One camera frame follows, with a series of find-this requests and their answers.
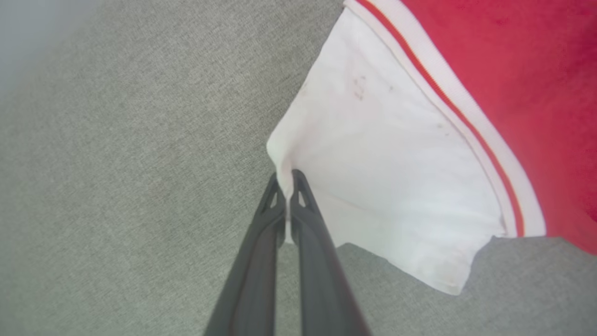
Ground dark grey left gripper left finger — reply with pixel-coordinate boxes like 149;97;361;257
203;173;286;336

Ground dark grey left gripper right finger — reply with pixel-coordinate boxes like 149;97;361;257
290;169;372;336

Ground red and white garment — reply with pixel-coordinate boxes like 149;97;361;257
266;0;597;296

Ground grey fabric sofa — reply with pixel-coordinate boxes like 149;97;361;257
0;0;597;336

